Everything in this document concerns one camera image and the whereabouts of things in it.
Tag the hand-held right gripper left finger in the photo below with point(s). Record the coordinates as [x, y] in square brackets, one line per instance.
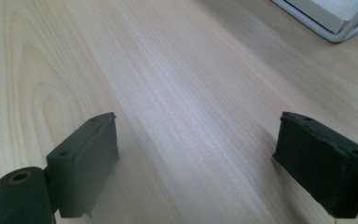
[82, 168]

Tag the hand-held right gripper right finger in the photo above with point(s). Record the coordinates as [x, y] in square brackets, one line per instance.
[321, 168]

